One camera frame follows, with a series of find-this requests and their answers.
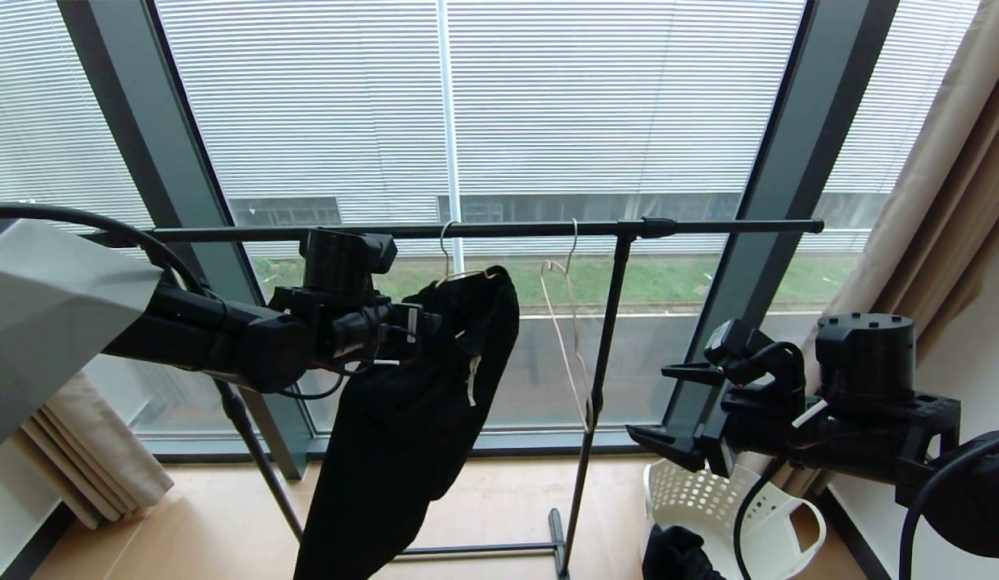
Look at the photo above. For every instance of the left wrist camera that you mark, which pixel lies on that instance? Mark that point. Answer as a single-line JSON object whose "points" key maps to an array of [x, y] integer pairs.
{"points": [[379, 251]]}

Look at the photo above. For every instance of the white laundry basket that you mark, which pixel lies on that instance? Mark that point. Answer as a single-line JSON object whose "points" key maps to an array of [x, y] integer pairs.
{"points": [[757, 515]]}

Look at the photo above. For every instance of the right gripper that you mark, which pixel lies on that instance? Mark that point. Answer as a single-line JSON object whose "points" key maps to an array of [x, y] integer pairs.
{"points": [[838, 447]]}

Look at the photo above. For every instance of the black garment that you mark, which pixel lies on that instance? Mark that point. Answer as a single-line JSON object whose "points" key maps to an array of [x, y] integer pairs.
{"points": [[677, 556]]}

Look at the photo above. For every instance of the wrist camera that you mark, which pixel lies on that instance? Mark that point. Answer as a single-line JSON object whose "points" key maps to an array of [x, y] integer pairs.
{"points": [[379, 251], [729, 338]]}

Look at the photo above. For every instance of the pink clothes hanger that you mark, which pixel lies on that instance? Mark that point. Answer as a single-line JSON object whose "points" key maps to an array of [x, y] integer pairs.
{"points": [[445, 256], [574, 242]]}

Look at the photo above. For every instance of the window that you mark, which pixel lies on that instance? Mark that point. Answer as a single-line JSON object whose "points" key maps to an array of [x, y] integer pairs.
{"points": [[588, 121]]}

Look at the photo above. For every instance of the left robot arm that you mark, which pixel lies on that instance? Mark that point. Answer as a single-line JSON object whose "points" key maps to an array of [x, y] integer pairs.
{"points": [[48, 306]]}

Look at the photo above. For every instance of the black clothes rack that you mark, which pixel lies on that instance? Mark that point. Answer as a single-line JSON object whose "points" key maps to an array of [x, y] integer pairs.
{"points": [[709, 226]]}

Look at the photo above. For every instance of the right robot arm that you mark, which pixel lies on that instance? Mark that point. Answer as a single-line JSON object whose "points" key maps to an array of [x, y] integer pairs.
{"points": [[862, 354]]}

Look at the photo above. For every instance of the black shorts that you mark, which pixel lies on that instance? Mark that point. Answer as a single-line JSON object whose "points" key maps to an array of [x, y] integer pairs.
{"points": [[403, 419]]}

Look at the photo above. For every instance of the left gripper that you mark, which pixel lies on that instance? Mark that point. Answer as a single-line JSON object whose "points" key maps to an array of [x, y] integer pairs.
{"points": [[387, 330]]}

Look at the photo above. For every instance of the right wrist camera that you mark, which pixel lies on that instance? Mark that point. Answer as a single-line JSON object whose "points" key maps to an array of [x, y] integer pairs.
{"points": [[729, 338]]}

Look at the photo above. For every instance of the beige curtain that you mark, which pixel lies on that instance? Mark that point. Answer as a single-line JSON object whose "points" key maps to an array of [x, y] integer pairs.
{"points": [[97, 451], [951, 201]]}

